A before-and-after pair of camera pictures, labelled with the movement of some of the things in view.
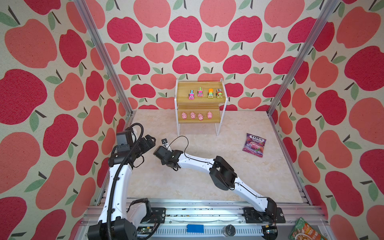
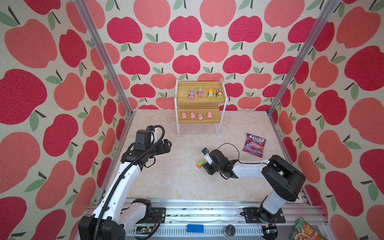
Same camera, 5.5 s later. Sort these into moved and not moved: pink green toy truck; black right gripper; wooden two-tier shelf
Moved: black right gripper
Not moved: wooden two-tier shelf; pink green toy truck
